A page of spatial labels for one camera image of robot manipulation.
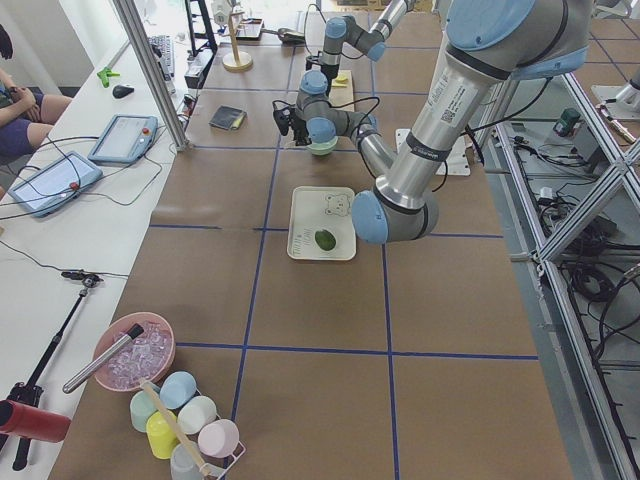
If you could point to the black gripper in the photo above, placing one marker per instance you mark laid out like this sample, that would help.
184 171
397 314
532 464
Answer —
330 71
299 123

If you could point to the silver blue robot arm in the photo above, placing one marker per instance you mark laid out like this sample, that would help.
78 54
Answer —
486 42
345 30

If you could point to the light green bowl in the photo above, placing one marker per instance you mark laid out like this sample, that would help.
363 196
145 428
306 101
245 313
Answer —
322 148

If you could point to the pink bowl with ice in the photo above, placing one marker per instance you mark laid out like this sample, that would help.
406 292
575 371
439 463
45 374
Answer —
147 357

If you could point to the bamboo cutting board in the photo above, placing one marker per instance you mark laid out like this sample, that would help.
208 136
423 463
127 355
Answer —
341 95

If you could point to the steel scoop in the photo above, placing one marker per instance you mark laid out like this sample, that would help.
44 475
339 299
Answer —
286 35

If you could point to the grey yellow folded cloth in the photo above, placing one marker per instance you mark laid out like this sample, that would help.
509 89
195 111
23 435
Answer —
227 118

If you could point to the white bear tray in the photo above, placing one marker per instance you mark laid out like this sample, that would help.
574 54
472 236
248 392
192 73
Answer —
320 226

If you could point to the wooden mug tree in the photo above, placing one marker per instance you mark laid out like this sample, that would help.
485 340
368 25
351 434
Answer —
236 61

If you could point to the green avocado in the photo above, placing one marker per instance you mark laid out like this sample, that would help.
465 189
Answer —
325 240

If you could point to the upper blue teach pendant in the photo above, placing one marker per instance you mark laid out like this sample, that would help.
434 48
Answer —
125 139

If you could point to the blue teach pendant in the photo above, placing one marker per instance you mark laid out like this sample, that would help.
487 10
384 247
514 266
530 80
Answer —
57 184
125 139

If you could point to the black computer mouse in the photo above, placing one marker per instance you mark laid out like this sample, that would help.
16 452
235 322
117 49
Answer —
120 91

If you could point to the green clamp tool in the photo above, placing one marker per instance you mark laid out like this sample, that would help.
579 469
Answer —
105 75

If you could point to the lower blue teach pendant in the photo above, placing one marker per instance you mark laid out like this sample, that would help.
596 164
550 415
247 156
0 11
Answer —
57 184

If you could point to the seated person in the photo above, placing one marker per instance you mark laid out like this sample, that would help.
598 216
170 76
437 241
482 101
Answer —
27 118

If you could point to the light blue cup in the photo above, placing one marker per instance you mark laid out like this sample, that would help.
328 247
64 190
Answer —
178 388

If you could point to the light green cup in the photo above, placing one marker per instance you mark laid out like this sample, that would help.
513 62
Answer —
196 414

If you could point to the pink cup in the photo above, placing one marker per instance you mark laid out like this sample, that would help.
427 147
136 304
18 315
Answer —
219 439

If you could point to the mint green cup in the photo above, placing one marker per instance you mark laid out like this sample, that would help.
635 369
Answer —
141 408

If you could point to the yellow cup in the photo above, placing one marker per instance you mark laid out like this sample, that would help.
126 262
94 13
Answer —
162 440

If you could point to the grey cup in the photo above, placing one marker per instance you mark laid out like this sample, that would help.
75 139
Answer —
182 466

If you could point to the black selfie stick tripod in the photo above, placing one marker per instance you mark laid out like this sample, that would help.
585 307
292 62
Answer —
30 392

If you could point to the red bottle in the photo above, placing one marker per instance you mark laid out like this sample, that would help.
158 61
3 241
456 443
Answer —
31 422

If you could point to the aluminium frame post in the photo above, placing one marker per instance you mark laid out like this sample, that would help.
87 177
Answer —
133 26

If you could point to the white wire cup rack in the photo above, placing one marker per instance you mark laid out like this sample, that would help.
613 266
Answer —
210 467

